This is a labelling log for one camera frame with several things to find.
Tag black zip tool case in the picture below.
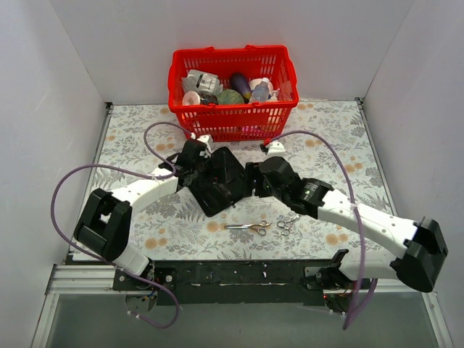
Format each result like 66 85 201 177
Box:
189 146 245 218

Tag silver straight hair scissors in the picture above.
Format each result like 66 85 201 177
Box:
276 215 300 236

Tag silver thinning scissors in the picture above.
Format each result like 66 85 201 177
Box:
225 220 272 236

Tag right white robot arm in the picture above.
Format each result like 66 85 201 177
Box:
244 141 448 293

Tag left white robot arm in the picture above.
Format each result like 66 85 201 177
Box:
74 135 212 290

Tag red plastic shopping basket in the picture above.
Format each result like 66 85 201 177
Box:
167 45 299 142

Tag floral table mat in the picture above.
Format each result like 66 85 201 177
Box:
92 100 392 260

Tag white paper cup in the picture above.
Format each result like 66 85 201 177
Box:
182 91 202 106

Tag green round melon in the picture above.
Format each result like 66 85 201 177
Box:
217 89 245 105

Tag white pump bottle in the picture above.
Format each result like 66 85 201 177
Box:
268 89 280 102

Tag clear plastic bottle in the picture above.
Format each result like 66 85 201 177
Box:
249 79 269 104

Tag crumpled silver foil pouch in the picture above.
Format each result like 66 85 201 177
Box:
181 69 223 96

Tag white bowl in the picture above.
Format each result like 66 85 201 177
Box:
249 78 273 91

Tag purple eggplant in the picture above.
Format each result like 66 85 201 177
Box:
229 72 252 102

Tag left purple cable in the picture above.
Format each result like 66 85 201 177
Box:
50 122 199 329

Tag purple cable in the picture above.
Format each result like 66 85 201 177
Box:
266 130 378 331
50 122 199 329

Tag black table edge rail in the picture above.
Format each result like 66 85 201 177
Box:
61 255 418 305

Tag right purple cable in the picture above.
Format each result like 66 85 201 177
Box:
266 130 378 331

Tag aluminium frame rail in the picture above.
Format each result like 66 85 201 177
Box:
32 98 454 347

